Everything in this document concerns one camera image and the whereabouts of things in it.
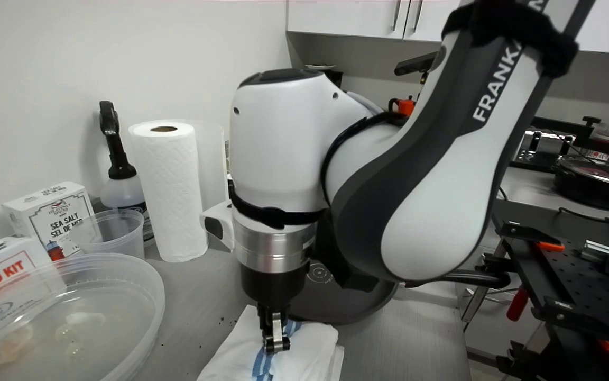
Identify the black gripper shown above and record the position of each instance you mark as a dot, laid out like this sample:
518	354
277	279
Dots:
276	286

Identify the white towel with blue stripes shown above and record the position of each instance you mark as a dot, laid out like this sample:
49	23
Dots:
310	352

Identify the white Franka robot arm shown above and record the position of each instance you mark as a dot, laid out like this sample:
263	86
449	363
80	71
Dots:
422	176

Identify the white paper towel roll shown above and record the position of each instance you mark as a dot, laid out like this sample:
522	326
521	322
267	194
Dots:
170	191

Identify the large clear plastic bowl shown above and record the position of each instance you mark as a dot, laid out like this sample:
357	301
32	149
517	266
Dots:
106	319

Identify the small clear plastic container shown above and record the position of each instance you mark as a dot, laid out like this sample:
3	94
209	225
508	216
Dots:
117	236

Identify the white sea salt box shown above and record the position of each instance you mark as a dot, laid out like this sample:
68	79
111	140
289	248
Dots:
53	218

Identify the orange red kettle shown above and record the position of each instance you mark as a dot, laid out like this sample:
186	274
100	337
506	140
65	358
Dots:
401	107

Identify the spray bottle with black trigger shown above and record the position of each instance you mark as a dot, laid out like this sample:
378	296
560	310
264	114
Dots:
111	128

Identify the white first aid kit box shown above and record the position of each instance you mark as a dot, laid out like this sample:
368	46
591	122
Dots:
0	277

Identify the black breadboard table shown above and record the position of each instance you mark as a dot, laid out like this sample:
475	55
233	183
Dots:
586	282

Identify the stainless steel toaster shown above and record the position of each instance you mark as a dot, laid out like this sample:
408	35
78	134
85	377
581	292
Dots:
548	146

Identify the black round skillet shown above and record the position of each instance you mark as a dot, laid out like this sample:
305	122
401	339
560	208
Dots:
596	180

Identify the black camera on boom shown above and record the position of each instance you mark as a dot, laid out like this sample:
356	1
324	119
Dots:
417	65

